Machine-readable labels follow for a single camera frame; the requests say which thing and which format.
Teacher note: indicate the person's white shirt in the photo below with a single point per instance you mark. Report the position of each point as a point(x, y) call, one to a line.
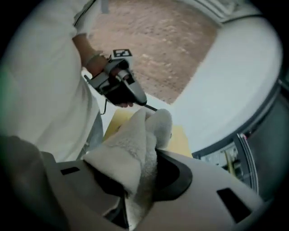
point(45, 74)

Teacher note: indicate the person's left forearm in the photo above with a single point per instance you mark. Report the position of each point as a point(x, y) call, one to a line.
point(84, 48)

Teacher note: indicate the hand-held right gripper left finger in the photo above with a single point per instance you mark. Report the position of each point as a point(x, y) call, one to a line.
point(74, 198)

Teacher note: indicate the dark window frame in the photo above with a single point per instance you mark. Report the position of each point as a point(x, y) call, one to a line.
point(259, 139)

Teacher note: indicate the person's left hand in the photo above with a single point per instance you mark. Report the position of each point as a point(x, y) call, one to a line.
point(97, 66)

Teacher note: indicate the person's grey jeans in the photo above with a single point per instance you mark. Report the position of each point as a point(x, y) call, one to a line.
point(97, 130)

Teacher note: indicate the yellow wooden stick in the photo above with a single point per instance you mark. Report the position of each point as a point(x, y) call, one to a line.
point(229, 161)

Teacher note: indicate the white fluffy cloth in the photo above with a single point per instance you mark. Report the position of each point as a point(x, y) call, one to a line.
point(140, 149)

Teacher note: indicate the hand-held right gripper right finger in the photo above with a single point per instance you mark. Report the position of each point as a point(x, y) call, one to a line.
point(203, 212)

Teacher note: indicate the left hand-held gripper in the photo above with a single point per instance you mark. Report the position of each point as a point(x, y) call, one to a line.
point(106, 76)

